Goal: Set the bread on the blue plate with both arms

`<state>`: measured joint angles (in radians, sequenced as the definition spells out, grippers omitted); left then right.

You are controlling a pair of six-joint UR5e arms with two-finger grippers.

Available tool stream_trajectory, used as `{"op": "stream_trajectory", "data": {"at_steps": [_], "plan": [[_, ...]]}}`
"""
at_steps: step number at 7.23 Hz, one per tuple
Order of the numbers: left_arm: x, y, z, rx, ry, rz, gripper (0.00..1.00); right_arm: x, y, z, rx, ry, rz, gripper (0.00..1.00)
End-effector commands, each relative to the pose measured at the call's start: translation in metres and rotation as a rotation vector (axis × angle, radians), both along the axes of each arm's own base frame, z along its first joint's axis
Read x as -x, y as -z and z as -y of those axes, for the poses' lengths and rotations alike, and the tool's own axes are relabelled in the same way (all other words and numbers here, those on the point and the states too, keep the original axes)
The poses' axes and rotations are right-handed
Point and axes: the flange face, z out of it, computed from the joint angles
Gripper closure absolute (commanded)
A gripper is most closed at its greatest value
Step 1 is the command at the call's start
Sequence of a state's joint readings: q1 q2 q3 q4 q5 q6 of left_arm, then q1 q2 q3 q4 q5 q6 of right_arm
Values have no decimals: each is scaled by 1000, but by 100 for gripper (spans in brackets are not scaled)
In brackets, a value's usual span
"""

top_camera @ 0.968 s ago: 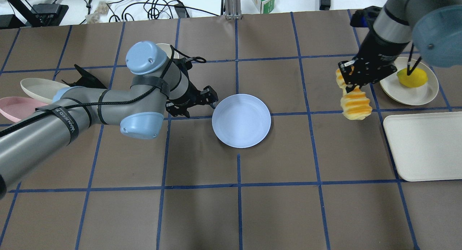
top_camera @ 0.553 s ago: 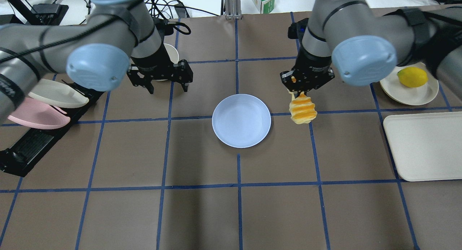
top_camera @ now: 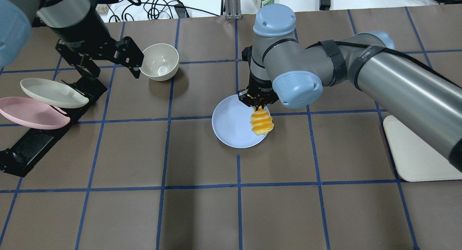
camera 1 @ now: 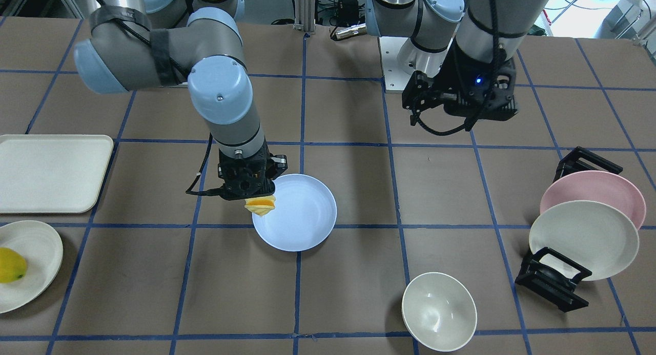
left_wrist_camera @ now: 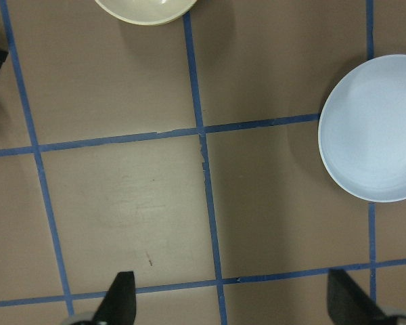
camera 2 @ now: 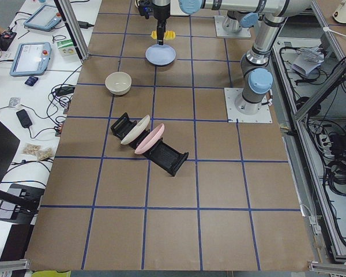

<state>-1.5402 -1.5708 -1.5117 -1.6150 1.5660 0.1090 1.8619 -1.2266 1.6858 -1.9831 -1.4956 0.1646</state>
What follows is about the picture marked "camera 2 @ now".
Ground cream ceramic bowl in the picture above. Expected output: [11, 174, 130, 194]
[105, 72, 131, 96]

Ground cream plate in rack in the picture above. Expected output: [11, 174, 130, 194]
[121, 115, 150, 145]

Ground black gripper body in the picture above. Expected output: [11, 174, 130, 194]
[152, 0, 171, 21]

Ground aluminium frame post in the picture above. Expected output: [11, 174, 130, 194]
[54, 0, 90, 61]

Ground light blue plate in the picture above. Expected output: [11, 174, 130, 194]
[145, 44, 176, 66]

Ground pink plate in rack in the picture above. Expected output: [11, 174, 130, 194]
[134, 123, 165, 155]

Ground blue teach pendant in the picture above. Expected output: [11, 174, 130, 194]
[10, 42, 52, 77]
[23, 5, 62, 31]

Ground blue teach pendant near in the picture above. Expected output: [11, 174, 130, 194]
[10, 42, 52, 77]

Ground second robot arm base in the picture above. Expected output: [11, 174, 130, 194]
[222, 10, 248, 33]

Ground black power adapter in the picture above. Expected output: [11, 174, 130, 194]
[54, 85, 75, 97]

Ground black dish rack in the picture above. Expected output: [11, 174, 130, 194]
[111, 113, 189, 176]

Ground small green white box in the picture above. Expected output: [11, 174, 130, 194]
[57, 39, 77, 57]

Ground yellow toy bread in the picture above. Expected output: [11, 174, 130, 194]
[151, 31, 176, 40]

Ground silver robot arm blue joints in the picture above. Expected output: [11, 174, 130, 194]
[179, 1, 311, 104]

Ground white power strip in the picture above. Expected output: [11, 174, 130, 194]
[319, 133, 332, 152]

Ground blue teach pendant far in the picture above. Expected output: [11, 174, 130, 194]
[23, 5, 62, 31]

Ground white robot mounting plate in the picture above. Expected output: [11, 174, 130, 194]
[224, 88, 273, 123]

